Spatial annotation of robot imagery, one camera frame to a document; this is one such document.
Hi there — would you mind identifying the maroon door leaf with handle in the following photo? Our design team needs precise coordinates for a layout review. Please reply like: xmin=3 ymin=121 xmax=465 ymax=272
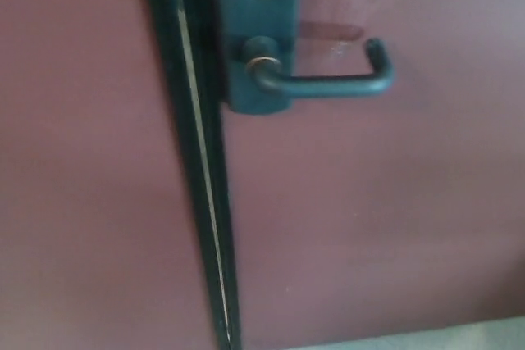
xmin=211 ymin=0 xmax=525 ymax=350

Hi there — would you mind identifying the black handle backplate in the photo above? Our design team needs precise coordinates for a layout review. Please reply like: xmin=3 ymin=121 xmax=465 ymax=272
xmin=220 ymin=0 xmax=304 ymax=116

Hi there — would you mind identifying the black lever door handle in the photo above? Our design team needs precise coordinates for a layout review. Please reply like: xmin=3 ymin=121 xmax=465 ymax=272
xmin=241 ymin=35 xmax=397 ymax=100

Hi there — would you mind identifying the black door edge strip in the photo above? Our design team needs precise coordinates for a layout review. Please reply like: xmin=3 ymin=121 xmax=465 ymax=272
xmin=137 ymin=0 xmax=231 ymax=350
xmin=168 ymin=0 xmax=244 ymax=350

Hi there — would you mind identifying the plain maroon door leaf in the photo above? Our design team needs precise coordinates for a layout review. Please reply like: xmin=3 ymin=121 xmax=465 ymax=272
xmin=0 ymin=0 xmax=219 ymax=350

